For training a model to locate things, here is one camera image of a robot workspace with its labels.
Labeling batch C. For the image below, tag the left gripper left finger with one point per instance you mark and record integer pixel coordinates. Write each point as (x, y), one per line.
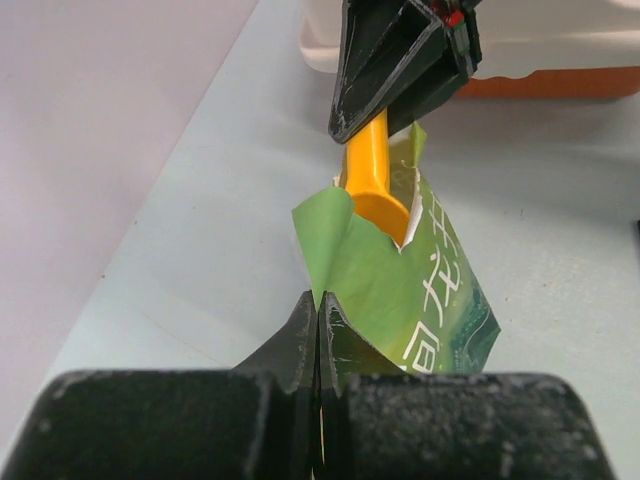
(257, 420)

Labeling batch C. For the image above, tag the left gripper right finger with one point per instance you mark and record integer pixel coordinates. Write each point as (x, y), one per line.
(379, 422)

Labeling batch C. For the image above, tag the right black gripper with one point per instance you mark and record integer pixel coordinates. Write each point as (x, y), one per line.
(405, 58)

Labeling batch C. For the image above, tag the orange plastic scoop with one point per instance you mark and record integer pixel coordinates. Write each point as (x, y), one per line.
(368, 179)

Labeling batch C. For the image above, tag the green litter bag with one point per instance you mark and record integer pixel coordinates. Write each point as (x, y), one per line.
(420, 303)

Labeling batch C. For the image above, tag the white orange litter box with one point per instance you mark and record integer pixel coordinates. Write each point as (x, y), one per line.
(530, 49)

